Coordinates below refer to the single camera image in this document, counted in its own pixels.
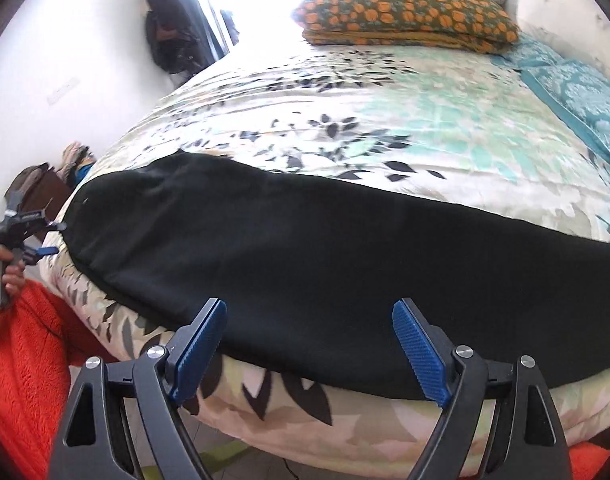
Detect brown wooden cabinet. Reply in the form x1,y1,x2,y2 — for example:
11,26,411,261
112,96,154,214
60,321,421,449
4,162,73,221

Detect orange floral folded blanket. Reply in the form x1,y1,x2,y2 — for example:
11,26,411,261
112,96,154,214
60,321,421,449
293,0,520,54

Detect person's left hand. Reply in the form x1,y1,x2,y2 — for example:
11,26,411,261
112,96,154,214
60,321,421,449
0,246,26,309

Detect green object on floor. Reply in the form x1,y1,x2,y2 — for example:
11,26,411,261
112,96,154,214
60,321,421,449
141,441,252,480

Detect teal damask pillow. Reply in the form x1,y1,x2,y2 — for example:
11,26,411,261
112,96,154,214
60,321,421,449
494,35,610,165

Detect dark hanging clothes and bags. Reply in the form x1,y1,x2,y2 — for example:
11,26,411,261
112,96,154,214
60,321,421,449
145,0,206,77

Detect floral leaf bedspread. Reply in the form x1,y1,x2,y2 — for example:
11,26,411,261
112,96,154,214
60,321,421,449
38,41,610,478

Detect clothes pile on cabinet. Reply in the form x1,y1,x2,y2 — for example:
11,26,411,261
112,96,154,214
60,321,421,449
55,142,96,188

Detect cream padded headboard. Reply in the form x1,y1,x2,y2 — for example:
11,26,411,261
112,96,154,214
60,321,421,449
516,0,610,80

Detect black pants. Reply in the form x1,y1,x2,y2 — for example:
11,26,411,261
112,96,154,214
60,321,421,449
64,152,610,399

